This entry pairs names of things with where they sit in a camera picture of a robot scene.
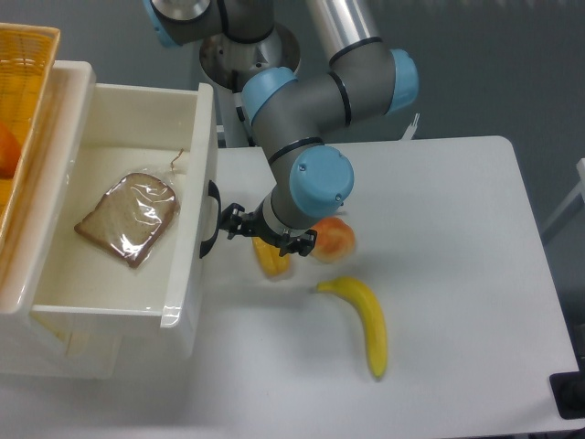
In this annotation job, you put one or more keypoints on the black device at edge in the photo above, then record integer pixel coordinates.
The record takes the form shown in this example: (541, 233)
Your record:
(568, 391)

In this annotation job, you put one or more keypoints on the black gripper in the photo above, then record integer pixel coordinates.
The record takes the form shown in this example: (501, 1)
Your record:
(280, 227)

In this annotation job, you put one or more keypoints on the white frame at right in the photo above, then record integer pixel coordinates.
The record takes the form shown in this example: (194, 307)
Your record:
(566, 210)

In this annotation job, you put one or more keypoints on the round bread bun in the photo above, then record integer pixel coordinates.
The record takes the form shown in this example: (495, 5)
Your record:
(335, 240)

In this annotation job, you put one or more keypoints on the white drawer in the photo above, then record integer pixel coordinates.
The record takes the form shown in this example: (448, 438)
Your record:
(85, 289)

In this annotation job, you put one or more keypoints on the orange fruit in basket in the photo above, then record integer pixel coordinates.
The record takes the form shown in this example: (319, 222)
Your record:
(10, 150)

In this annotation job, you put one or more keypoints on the yellow bell pepper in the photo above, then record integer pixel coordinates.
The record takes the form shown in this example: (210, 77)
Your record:
(269, 258)

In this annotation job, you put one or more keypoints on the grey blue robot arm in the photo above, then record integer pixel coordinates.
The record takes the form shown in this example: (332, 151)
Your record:
(288, 117)

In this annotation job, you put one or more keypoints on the yellow banana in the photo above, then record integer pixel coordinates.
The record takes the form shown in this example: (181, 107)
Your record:
(371, 315)

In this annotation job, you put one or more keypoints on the white table bracket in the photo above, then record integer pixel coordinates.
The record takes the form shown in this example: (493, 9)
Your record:
(411, 129)

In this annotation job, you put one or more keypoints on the white drawer cabinet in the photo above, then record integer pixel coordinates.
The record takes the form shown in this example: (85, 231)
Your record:
(30, 343)

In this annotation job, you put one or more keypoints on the yellow wicker basket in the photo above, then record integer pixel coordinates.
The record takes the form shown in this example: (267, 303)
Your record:
(28, 54)

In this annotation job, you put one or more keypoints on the bagged bread slice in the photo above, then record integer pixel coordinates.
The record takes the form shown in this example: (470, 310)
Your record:
(137, 206)

